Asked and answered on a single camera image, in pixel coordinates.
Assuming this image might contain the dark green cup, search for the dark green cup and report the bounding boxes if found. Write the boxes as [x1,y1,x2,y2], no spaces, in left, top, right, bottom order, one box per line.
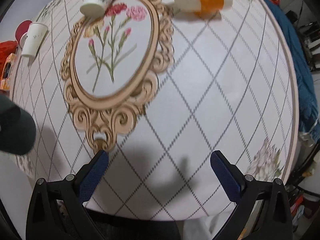
[0,95,36,155]

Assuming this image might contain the white cup with black calligraphy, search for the white cup with black calligraphy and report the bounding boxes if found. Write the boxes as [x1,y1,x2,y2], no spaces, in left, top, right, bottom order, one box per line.
[21,22,48,59]

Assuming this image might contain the red ribbed paper cup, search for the red ribbed paper cup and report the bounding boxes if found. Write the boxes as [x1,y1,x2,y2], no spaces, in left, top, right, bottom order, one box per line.
[15,20,32,48]

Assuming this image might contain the blue knitted blanket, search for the blue knitted blanket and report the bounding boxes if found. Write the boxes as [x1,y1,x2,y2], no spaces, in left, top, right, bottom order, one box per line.
[264,0,319,141]

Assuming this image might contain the white diamond pattern tablecloth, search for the white diamond pattern tablecloth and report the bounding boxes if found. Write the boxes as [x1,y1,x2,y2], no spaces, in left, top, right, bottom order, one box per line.
[10,0,298,220]

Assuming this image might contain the orange tissue box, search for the orange tissue box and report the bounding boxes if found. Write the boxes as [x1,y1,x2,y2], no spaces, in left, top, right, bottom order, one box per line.
[1,53,16,92]

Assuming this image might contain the red plastic bag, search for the red plastic bag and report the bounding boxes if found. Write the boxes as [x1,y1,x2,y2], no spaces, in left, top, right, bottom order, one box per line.
[0,41,18,77]

